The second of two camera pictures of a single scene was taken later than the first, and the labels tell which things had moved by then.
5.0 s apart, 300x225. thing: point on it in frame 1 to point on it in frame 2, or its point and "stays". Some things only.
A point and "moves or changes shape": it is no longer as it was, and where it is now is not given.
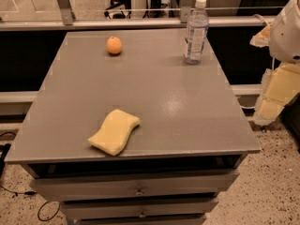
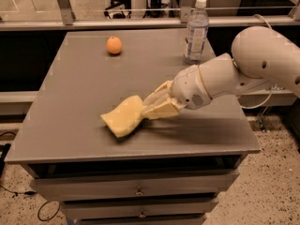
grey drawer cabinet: x=192 y=134 stays
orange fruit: x=113 y=45 stays
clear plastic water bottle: x=195 y=49 stays
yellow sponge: x=115 y=131 moves or changes shape
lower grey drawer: x=91 y=209 stays
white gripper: x=286 y=37 to x=187 y=86
